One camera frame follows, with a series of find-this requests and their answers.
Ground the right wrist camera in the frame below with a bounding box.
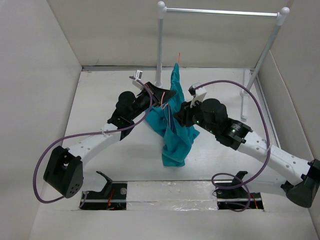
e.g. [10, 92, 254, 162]
[188, 82, 207, 108]

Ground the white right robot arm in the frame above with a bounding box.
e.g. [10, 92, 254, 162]
[173, 98, 320, 208]

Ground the teal t shirt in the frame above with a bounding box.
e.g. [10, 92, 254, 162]
[145, 68, 200, 167]

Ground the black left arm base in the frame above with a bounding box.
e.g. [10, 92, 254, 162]
[79, 171, 128, 211]

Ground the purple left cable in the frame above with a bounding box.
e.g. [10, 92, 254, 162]
[32, 75, 154, 208]

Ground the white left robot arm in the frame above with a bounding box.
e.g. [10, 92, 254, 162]
[43, 80, 176, 199]

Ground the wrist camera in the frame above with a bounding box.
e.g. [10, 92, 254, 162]
[129, 69, 144, 91]
[188, 82, 207, 108]

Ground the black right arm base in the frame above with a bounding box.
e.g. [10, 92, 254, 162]
[211, 171, 264, 212]

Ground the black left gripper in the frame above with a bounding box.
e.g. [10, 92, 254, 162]
[128, 82, 176, 121]

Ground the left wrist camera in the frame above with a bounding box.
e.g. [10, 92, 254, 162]
[129, 69, 144, 91]

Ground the white clothes rack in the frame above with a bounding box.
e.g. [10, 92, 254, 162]
[154, 1, 291, 122]

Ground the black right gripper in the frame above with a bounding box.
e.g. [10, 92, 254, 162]
[172, 96, 218, 135]

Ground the pink wire hanger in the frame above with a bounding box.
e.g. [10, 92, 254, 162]
[161, 52, 181, 128]

